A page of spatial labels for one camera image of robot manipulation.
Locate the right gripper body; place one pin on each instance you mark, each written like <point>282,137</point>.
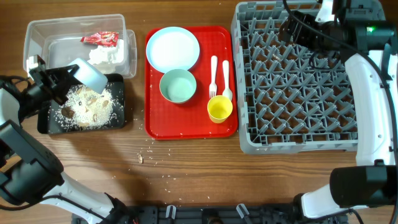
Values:
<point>286,30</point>

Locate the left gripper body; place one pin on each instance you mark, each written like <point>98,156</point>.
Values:
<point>45,87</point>

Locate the food scraps and rice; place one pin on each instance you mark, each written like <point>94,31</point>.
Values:
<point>87,109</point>

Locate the light blue bowl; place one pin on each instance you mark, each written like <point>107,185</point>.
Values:
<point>88,75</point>

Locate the red snack wrapper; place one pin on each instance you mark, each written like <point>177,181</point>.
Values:
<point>105,39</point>

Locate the white plastic spoon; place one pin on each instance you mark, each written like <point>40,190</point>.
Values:
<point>227,91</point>

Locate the white plastic fork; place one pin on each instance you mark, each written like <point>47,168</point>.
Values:
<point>213,86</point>

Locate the yellow plastic cup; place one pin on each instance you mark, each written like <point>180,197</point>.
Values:
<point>219,108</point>

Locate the light blue plate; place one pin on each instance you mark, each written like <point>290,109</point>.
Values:
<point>172,48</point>

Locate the mint green bowl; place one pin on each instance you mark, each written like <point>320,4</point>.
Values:
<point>178,86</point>

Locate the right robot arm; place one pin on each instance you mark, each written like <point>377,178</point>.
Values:
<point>367,44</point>

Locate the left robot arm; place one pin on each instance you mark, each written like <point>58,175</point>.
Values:
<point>39,176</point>

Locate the black food waste tray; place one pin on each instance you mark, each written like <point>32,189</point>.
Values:
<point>47,124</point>

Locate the clear plastic waste bin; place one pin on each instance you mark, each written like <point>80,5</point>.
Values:
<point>57,41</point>

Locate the grey dishwasher rack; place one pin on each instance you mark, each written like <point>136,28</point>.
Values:
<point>288,100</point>

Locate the brown food crumb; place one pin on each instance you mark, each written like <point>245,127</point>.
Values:
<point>140,158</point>

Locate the red serving tray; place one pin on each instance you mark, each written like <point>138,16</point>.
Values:
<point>165,120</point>

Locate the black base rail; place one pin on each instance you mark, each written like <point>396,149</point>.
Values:
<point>268,213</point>

